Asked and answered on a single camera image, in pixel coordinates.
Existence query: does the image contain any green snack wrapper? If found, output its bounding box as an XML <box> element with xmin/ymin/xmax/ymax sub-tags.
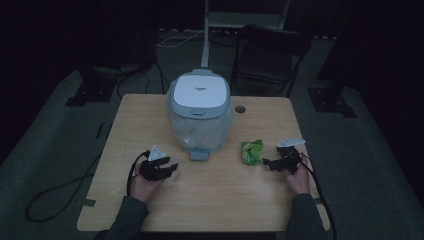
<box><xmin>240</xmin><ymin>139</ymin><xmax>265</xmax><ymax>167</ymax></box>

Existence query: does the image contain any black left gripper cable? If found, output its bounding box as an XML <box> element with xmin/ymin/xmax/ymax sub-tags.
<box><xmin>25</xmin><ymin>150</ymin><xmax>151</xmax><ymax>223</ymax></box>

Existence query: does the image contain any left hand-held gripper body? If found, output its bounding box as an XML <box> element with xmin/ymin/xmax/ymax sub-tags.
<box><xmin>138</xmin><ymin>144</ymin><xmax>169</xmax><ymax>182</ymax></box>

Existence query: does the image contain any person's right hand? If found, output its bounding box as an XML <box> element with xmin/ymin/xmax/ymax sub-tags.
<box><xmin>283</xmin><ymin>155</ymin><xmax>312</xmax><ymax>196</ymax></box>

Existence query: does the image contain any black folding chair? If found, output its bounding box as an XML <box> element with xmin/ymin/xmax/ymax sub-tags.
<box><xmin>229</xmin><ymin>24</ymin><xmax>313</xmax><ymax>98</ymax></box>

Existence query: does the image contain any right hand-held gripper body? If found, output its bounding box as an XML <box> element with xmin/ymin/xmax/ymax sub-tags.
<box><xmin>275</xmin><ymin>137</ymin><xmax>306</xmax><ymax>176</ymax></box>

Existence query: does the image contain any person's left hand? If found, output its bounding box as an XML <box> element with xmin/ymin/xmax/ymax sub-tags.
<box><xmin>129</xmin><ymin>172</ymin><xmax>165</xmax><ymax>203</ymax></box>

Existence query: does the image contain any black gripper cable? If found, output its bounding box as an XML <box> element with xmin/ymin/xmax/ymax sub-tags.
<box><xmin>25</xmin><ymin>150</ymin><xmax>151</xmax><ymax>223</ymax></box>
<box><xmin>299</xmin><ymin>152</ymin><xmax>338</xmax><ymax>240</ymax></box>

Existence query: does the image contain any white metal stand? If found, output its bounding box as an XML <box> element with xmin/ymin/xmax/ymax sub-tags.
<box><xmin>200</xmin><ymin>0</ymin><xmax>292</xmax><ymax>69</ymax></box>

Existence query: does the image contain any grey lidded trash can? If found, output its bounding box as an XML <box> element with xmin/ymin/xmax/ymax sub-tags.
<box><xmin>165</xmin><ymin>68</ymin><xmax>234</xmax><ymax>162</ymax></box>

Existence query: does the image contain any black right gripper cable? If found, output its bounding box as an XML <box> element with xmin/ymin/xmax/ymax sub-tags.
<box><xmin>299</xmin><ymin>152</ymin><xmax>338</xmax><ymax>240</ymax></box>

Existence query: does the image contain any black stand base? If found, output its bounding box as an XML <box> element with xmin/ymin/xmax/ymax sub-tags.
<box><xmin>65</xmin><ymin>65</ymin><xmax>122</xmax><ymax>108</ymax></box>
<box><xmin>307</xmin><ymin>79</ymin><xmax>358</xmax><ymax>119</ymax></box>

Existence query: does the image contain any white floor cable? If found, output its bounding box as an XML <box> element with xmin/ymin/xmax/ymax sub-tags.
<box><xmin>155</xmin><ymin>29</ymin><xmax>218</xmax><ymax>49</ymax></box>

